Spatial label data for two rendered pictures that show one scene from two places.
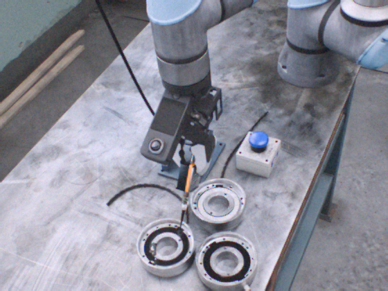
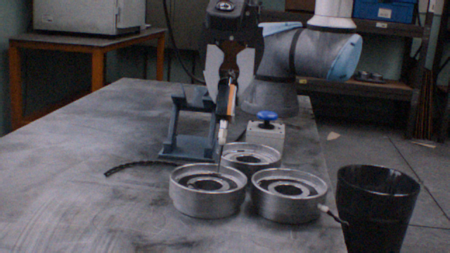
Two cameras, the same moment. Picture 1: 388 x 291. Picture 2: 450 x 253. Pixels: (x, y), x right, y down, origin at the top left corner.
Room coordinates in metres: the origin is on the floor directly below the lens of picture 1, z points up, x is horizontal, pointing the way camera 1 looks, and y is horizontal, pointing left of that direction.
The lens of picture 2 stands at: (-0.04, 0.30, 1.08)
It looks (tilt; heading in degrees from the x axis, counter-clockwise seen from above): 16 degrees down; 334
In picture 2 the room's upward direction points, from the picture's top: 5 degrees clockwise
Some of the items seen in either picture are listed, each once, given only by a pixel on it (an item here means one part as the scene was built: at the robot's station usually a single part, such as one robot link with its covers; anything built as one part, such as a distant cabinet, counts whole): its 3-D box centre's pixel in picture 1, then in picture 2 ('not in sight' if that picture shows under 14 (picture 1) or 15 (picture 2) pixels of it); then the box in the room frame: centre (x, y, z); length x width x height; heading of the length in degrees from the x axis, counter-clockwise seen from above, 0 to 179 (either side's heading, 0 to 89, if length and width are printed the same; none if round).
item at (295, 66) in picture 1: (310, 52); (271, 91); (0.97, -0.31, 0.85); 0.15 x 0.15 x 0.10
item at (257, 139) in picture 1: (258, 145); (266, 124); (0.69, -0.13, 0.85); 0.04 x 0.04 x 0.05
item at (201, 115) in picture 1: (190, 99); (236, 3); (0.60, -0.01, 1.07); 0.09 x 0.08 x 0.12; 150
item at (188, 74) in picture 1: (181, 60); not in sight; (0.59, 0.00, 1.15); 0.08 x 0.08 x 0.05
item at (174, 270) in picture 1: (167, 248); (207, 190); (0.49, 0.07, 0.82); 0.10 x 0.10 x 0.04
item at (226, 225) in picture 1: (218, 206); (247, 164); (0.57, -0.04, 0.82); 0.10 x 0.10 x 0.04
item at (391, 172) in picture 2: not in sight; (369, 225); (1.24, -1.02, 0.21); 0.34 x 0.34 x 0.43
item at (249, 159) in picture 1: (259, 152); (265, 136); (0.69, -0.14, 0.82); 0.08 x 0.07 x 0.05; 148
